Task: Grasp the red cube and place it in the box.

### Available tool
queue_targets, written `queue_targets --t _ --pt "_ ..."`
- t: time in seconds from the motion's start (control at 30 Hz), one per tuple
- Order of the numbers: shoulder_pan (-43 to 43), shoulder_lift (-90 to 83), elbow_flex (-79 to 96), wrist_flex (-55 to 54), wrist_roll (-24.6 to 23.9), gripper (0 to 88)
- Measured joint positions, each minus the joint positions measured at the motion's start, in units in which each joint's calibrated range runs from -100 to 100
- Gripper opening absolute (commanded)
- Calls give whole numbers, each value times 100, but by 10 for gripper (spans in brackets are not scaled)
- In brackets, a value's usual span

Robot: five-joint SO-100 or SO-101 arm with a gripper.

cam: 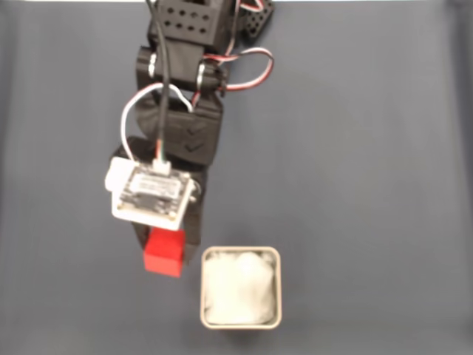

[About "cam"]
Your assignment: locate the red cube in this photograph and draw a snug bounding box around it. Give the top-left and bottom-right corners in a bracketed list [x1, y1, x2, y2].
[143, 227, 186, 278]

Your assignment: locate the beige square box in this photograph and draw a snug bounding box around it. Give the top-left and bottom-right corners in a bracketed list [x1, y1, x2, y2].
[200, 246, 282, 329]

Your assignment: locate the white tissue paper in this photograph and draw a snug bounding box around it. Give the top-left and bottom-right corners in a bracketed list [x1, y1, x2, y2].
[204, 250, 277, 325]

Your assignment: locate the dark blue table mat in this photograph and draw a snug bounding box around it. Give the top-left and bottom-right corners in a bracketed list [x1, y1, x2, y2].
[0, 2, 473, 355]

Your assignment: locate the white camera circuit board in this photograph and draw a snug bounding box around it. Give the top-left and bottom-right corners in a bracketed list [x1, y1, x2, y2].
[103, 157, 196, 229]

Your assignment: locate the black camera cable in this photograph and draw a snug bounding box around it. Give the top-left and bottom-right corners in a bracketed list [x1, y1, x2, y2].
[145, 0, 171, 149]

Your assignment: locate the white looped servo cable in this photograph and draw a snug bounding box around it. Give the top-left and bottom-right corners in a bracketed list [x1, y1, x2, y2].
[120, 83, 195, 163]

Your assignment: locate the red white black servo cable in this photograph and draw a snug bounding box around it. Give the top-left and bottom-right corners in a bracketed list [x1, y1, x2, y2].
[201, 47, 276, 92]
[225, 0, 265, 55]

